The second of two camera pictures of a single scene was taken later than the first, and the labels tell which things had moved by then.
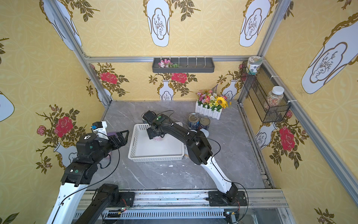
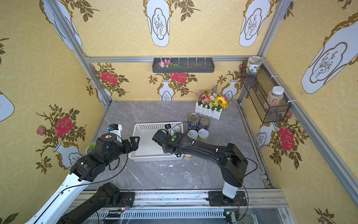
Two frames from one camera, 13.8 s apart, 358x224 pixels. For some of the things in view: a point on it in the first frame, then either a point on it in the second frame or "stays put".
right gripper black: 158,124 to 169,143
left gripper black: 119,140 to 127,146
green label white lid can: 205,132 stays put
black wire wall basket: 270,99 stays put
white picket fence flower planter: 208,103 stays put
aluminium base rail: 179,205 stays put
